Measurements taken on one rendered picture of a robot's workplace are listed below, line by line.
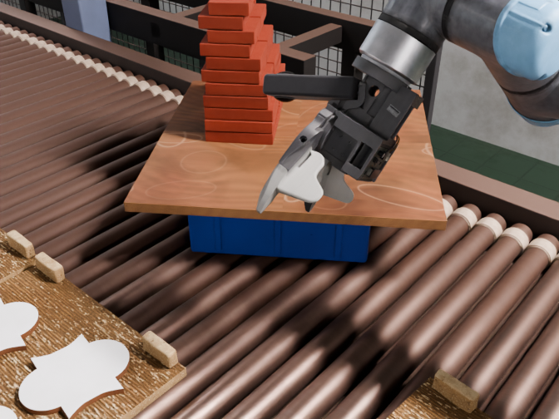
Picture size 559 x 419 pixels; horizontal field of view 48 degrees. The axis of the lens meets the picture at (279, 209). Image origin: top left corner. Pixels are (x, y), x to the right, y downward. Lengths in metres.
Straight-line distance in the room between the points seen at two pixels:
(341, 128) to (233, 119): 0.47
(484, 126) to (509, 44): 2.92
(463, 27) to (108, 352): 0.60
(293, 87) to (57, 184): 0.74
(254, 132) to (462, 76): 2.47
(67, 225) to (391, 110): 0.71
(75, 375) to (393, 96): 0.53
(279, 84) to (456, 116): 2.90
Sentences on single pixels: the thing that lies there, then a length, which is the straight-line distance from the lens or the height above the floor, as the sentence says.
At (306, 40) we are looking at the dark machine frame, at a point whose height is 1.00.
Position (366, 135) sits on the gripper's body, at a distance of 0.69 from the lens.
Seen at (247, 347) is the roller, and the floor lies 0.91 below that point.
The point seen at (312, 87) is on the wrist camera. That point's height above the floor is 1.30.
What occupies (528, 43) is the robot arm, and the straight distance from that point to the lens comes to 0.63.
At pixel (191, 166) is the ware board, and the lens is 1.09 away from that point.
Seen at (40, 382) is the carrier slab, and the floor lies 0.95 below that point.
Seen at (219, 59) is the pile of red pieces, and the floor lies 1.20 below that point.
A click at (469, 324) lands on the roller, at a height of 0.92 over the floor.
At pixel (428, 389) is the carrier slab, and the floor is 0.94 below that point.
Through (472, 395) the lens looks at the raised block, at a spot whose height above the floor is 0.96.
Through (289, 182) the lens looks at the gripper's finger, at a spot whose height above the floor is 1.23.
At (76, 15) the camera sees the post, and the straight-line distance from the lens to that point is 2.13.
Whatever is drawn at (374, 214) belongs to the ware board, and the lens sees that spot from 0.97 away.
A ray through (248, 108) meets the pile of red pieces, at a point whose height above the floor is 1.11.
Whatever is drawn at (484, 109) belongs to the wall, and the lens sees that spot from 3.52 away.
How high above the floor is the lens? 1.58
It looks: 34 degrees down
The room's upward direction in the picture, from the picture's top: straight up
